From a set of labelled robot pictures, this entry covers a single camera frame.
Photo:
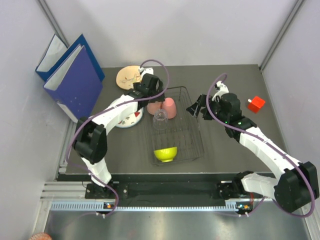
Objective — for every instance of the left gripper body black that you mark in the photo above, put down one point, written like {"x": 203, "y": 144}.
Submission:
{"x": 154, "y": 92}

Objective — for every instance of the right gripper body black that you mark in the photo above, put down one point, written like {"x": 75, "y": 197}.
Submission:
{"x": 215, "y": 107}

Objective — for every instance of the pink cup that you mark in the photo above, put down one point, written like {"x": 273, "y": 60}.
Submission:
{"x": 153, "y": 107}
{"x": 169, "y": 106}

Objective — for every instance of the beige floral plate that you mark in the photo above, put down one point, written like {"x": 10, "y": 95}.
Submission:
{"x": 127, "y": 76}

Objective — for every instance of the black wire dish rack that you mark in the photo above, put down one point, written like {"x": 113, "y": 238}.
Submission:
{"x": 182, "y": 131}

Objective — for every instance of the white plate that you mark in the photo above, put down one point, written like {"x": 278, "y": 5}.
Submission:
{"x": 131, "y": 120}

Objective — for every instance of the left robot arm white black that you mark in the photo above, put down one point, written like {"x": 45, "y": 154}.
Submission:
{"x": 91, "y": 142}

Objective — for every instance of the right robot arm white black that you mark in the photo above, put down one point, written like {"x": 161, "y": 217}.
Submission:
{"x": 294, "y": 183}

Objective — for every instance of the clear wine glass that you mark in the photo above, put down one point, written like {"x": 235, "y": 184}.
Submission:
{"x": 160, "y": 120}

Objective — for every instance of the red cube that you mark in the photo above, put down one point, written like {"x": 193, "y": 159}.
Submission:
{"x": 255, "y": 104}

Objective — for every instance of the yellow-green bowl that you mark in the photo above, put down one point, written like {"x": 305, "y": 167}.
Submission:
{"x": 166, "y": 154}

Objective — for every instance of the front blue binder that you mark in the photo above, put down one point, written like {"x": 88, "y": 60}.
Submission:
{"x": 75, "y": 86}

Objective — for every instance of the blue binder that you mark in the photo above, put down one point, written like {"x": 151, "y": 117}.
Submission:
{"x": 57, "y": 52}
{"x": 75, "y": 86}

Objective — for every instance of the rear blue binder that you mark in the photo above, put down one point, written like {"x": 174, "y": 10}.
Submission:
{"x": 57, "y": 52}

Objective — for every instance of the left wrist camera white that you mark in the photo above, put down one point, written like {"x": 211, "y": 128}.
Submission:
{"x": 145, "y": 70}

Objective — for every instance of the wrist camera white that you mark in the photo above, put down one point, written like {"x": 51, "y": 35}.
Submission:
{"x": 145, "y": 70}
{"x": 221, "y": 89}

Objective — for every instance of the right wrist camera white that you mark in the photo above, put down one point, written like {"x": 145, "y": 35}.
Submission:
{"x": 221, "y": 89}

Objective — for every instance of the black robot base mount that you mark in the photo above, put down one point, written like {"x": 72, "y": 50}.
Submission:
{"x": 163, "y": 190}

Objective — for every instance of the aluminium rail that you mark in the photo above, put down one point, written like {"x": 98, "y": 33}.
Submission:
{"x": 70, "y": 196}

